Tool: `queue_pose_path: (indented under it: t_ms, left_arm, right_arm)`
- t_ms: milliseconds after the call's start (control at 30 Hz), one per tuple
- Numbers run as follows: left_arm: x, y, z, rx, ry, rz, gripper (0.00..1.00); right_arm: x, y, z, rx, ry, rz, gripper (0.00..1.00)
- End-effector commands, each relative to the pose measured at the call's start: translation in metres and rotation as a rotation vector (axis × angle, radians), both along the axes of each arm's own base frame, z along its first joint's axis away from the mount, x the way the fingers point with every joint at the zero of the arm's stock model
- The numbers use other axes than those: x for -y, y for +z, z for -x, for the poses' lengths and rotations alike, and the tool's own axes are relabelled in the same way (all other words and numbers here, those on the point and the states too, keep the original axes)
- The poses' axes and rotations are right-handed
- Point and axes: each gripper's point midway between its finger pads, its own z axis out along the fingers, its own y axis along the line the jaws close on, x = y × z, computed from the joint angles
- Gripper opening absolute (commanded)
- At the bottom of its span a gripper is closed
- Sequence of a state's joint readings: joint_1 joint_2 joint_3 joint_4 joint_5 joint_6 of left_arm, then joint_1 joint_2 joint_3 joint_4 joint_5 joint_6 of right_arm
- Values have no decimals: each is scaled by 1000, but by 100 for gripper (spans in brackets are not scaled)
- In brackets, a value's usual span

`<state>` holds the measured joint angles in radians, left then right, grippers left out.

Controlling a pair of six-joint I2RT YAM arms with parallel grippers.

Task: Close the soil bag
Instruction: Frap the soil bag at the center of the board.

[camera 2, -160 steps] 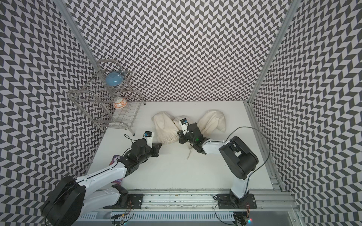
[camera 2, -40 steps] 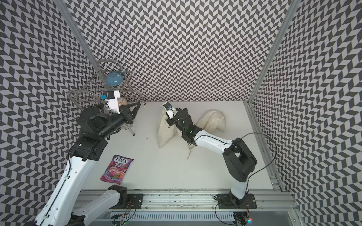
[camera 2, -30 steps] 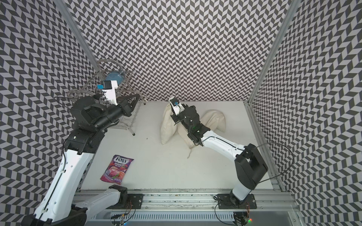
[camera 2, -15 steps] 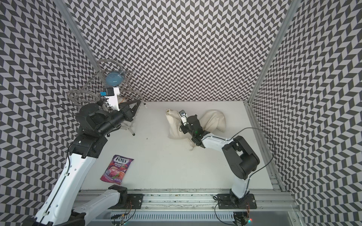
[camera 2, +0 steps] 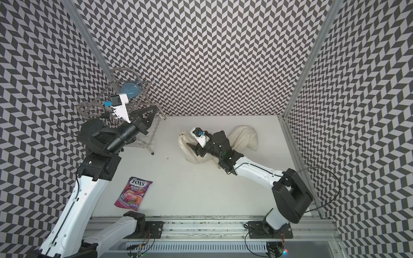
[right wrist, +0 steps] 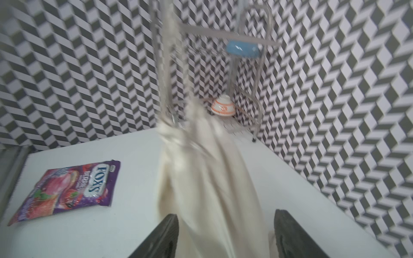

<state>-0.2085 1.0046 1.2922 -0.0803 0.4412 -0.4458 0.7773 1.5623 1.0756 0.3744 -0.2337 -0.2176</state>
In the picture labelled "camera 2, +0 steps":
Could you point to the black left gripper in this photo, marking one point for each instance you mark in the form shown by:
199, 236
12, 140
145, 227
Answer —
140, 122

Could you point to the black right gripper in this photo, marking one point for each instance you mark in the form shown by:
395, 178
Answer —
198, 149

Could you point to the cream cloth soil bag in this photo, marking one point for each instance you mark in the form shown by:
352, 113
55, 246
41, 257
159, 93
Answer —
241, 138

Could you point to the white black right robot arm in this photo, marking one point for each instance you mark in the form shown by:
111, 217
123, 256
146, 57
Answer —
291, 194

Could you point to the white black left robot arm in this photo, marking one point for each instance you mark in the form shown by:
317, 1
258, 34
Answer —
92, 177

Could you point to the blue bowl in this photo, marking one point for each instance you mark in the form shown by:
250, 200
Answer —
131, 89

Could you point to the purple Fox's candy packet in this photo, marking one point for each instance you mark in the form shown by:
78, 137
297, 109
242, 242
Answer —
133, 194

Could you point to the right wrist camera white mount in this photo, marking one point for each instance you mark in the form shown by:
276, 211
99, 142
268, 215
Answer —
201, 136

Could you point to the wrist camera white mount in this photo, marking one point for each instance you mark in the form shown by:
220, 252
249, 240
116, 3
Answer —
118, 104
201, 136

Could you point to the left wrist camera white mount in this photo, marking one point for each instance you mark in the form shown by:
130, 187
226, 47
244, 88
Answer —
118, 104

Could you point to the metal wire dish rack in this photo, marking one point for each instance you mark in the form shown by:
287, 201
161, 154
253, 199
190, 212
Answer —
96, 108

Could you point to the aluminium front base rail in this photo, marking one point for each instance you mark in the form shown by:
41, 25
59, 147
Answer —
224, 234

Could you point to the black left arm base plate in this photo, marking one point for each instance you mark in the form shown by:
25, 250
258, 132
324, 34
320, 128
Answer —
152, 230

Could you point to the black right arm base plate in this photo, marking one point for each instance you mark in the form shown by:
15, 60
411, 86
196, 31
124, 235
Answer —
262, 230

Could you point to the aluminium corner frame post right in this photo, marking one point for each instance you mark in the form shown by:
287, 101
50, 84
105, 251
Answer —
318, 211

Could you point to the aluminium corner frame post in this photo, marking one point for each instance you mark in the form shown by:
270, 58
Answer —
90, 42
318, 211

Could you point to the aluminium corner frame post left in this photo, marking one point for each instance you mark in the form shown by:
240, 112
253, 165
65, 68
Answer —
90, 42

